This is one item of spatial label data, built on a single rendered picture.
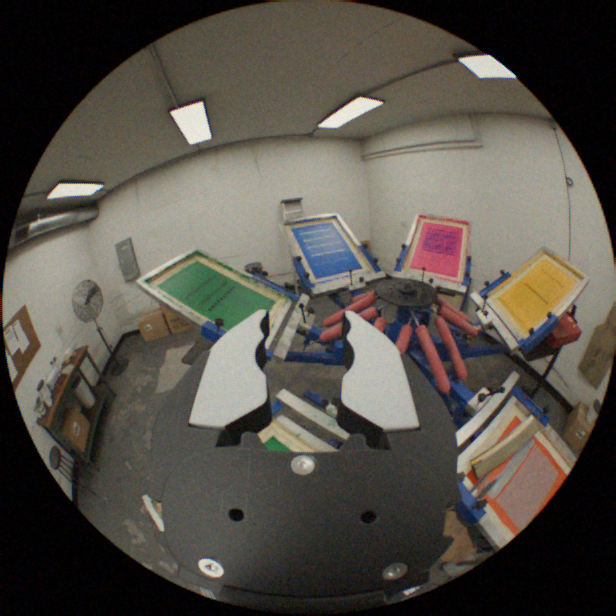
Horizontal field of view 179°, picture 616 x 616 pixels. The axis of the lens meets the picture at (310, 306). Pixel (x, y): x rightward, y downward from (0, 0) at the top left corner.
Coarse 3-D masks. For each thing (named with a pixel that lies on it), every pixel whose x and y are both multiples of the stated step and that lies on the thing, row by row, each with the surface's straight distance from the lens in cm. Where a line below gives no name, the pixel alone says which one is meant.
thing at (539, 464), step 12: (516, 420) 116; (504, 432) 108; (540, 444) 121; (528, 456) 112; (540, 456) 118; (552, 456) 126; (528, 468) 111; (540, 468) 117; (552, 468) 124; (528, 480) 110; (540, 480) 116; (552, 480) 124; (564, 480) 133; (540, 492) 116; (552, 492) 124
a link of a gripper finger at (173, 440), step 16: (208, 352) 10; (192, 368) 9; (176, 384) 9; (192, 384) 9; (176, 400) 8; (192, 400) 8; (160, 416) 8; (176, 416) 8; (160, 432) 8; (176, 432) 8; (192, 432) 7; (208, 432) 7; (224, 432) 7; (160, 448) 8; (176, 448) 7; (192, 448) 7; (208, 448) 7; (160, 464) 7; (176, 464) 7; (160, 480) 7; (160, 496) 7; (240, 512) 7
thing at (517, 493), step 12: (504, 468) 102; (516, 480) 105; (504, 492) 100; (516, 492) 104; (528, 492) 110; (492, 504) 96; (504, 504) 100; (516, 504) 105; (528, 504) 110; (540, 504) 117; (504, 516) 101; (516, 516) 105; (528, 516) 111; (516, 528) 107
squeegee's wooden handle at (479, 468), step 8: (536, 424) 108; (520, 432) 102; (528, 432) 104; (536, 432) 107; (512, 440) 99; (520, 440) 101; (528, 440) 104; (504, 448) 96; (512, 448) 98; (496, 456) 94; (504, 456) 96; (480, 464) 91; (488, 464) 92; (496, 464) 94; (480, 472) 91
